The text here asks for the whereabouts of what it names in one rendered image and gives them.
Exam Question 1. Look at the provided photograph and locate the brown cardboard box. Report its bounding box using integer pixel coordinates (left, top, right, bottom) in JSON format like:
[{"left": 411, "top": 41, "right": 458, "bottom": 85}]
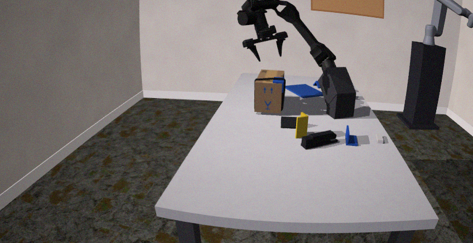
[{"left": 254, "top": 70, "right": 284, "bottom": 113}]

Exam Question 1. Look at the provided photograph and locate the yellow l-shaped corner guard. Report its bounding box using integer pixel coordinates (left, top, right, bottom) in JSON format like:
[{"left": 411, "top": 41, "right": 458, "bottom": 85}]
[{"left": 295, "top": 112, "right": 308, "bottom": 139}]

